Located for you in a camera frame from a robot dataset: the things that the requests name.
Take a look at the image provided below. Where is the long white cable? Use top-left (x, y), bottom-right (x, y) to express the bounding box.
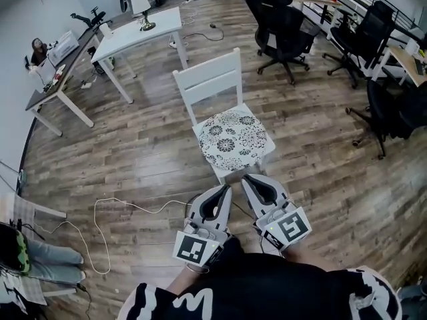
top-left (33, 197), bottom-right (193, 275)

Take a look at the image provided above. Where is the black backpack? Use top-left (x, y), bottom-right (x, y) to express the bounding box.
top-left (93, 56), bottom-right (116, 73)

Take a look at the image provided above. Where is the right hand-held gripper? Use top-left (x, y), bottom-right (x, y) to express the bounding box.
top-left (241, 174), bottom-right (313, 253)

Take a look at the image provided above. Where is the white shade brass table lamp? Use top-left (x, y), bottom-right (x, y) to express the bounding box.
top-left (129, 0), bottom-right (157, 32)

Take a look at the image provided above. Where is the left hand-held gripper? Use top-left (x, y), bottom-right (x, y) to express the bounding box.
top-left (172, 184), bottom-right (234, 267)

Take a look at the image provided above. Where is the person's right forearm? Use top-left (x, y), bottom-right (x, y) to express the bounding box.
top-left (280, 245), bottom-right (326, 273)

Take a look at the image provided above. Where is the person's black white shirt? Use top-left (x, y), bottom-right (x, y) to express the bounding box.
top-left (116, 235), bottom-right (401, 320)

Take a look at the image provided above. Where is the white wooden chair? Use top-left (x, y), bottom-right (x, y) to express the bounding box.
top-left (172, 47), bottom-right (277, 185)

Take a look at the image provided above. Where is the black mesh office chair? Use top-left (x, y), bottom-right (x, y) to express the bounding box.
top-left (346, 77), bottom-right (427, 161)
top-left (322, 1), bottom-right (398, 90)
top-left (244, 0), bottom-right (321, 86)

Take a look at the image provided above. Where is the person's left forearm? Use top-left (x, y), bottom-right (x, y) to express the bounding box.
top-left (165, 263), bottom-right (209, 295)

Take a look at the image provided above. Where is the table with grey checked cloth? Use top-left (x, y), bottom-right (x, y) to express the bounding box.
top-left (0, 191), bottom-right (67, 240)

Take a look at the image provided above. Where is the black metal railing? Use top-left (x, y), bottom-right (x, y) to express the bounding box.
top-left (310, 0), bottom-right (427, 43)

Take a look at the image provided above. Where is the black charger with cable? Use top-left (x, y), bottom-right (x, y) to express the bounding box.
top-left (75, 281), bottom-right (93, 313)

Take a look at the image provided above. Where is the black white floral cushion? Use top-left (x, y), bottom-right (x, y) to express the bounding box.
top-left (198, 109), bottom-right (268, 172)

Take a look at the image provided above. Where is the white square table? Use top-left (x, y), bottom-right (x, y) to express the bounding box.
top-left (90, 7), bottom-right (190, 105)

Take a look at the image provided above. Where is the wooden desk with white legs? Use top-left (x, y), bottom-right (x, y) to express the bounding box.
top-left (372, 41), bottom-right (427, 88)

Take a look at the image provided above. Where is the thin silver bracelet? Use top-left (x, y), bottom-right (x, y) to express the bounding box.
top-left (185, 263), bottom-right (210, 275)

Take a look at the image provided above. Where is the dark top white leg desk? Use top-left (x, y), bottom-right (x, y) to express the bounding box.
top-left (25, 28), bottom-right (101, 137)

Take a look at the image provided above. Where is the white printer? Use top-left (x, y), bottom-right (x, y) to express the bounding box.
top-left (49, 30), bottom-right (80, 65)

